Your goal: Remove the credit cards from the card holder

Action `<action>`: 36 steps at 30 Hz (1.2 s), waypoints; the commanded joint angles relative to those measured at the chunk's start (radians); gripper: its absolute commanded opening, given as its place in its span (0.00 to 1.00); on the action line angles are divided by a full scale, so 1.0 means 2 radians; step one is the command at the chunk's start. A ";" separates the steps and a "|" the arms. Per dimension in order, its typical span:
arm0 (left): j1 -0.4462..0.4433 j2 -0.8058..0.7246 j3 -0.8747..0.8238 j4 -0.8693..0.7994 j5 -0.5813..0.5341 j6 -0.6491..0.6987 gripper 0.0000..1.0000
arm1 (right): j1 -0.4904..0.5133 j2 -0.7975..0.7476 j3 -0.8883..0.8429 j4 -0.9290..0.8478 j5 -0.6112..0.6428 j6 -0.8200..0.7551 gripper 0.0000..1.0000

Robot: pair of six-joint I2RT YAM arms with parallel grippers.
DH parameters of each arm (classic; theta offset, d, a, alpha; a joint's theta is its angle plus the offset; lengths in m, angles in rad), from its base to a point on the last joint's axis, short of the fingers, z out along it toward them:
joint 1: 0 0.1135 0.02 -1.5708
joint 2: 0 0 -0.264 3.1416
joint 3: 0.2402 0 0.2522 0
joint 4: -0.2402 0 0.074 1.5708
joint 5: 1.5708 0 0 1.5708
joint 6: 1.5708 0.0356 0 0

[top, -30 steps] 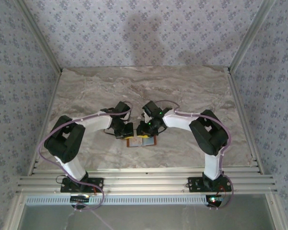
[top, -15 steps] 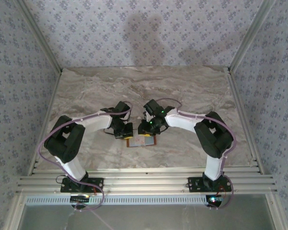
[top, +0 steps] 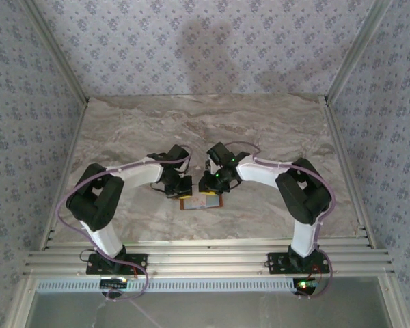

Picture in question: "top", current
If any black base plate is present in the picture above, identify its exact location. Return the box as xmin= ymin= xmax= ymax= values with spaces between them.
xmin=266 ymin=252 xmax=331 ymax=275
xmin=85 ymin=253 xmax=148 ymax=276

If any grey slotted cable duct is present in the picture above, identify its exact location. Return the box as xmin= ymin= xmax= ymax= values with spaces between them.
xmin=36 ymin=277 xmax=297 ymax=294

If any aluminium rail frame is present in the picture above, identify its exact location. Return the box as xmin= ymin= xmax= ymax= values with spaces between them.
xmin=23 ymin=238 xmax=396 ymax=277

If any brown leather card holder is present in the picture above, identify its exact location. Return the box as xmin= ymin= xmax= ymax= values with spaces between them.
xmin=179 ymin=193 xmax=223 ymax=212

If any circuit board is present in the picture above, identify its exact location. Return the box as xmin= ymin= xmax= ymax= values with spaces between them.
xmin=99 ymin=278 xmax=129 ymax=290
xmin=293 ymin=278 xmax=320 ymax=291

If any left circuit board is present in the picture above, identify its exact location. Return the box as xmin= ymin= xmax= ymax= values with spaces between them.
xmin=99 ymin=278 xmax=129 ymax=290

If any right circuit board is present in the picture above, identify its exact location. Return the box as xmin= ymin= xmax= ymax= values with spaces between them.
xmin=293 ymin=278 xmax=320 ymax=291

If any aluminium corner post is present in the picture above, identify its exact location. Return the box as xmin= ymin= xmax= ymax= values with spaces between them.
xmin=326 ymin=0 xmax=396 ymax=103
xmin=22 ymin=0 xmax=90 ymax=105

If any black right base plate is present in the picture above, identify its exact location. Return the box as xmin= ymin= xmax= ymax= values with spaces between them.
xmin=266 ymin=252 xmax=331 ymax=275

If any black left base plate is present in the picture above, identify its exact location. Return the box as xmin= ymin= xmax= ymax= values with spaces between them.
xmin=85 ymin=253 xmax=148 ymax=276

